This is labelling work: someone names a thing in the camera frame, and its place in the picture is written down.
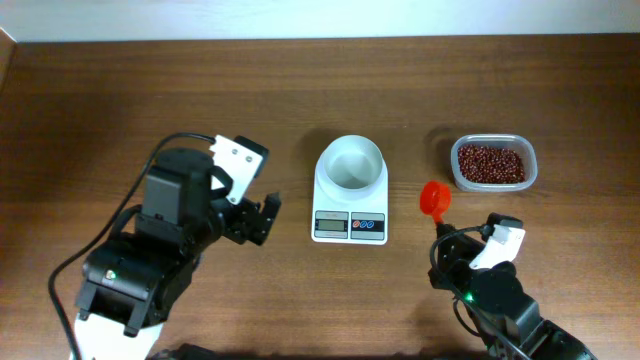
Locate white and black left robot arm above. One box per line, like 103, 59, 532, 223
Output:
70, 137, 281, 359

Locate clear plastic container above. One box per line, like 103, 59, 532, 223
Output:
450, 134, 538, 192

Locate white digital kitchen scale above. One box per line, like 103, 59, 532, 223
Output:
311, 160, 389, 246

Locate white round bowl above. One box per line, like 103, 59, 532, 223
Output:
319, 135, 386, 190

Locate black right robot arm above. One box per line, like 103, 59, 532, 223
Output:
429, 219, 595, 360

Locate orange plastic measuring scoop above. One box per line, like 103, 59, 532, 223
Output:
419, 181, 452, 225

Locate red beans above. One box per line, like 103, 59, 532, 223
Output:
457, 145, 525, 185

